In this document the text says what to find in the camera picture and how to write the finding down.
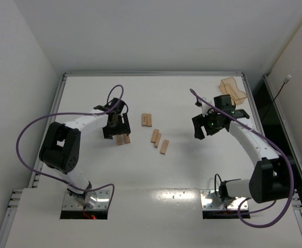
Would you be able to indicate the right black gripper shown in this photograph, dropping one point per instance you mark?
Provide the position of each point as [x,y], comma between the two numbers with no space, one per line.
[201,123]

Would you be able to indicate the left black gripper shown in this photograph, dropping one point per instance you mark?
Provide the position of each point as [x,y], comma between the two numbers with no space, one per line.
[117,129]

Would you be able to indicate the plain wood block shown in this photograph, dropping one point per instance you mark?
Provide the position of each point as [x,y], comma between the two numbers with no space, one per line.
[119,140]

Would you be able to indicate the engraved wood block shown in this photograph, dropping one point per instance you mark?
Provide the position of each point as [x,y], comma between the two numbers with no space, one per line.
[144,119]

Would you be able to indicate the translucent orange plastic container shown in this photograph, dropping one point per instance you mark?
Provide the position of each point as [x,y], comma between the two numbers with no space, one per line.
[229,86]

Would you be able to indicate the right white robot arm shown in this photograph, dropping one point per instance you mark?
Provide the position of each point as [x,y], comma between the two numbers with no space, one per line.
[272,178]

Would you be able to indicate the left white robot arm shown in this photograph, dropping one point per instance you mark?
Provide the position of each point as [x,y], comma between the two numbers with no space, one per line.
[61,146]

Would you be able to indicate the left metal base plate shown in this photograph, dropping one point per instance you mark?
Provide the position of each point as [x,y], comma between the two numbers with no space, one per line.
[95,201]

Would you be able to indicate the metal base plate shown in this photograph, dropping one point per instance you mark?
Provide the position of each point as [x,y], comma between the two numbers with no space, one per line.
[95,201]
[211,202]

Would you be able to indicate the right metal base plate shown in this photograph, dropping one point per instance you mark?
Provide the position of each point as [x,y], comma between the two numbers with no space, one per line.
[211,202]

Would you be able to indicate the black cable white plug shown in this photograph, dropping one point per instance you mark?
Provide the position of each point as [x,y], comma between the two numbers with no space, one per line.
[285,81]

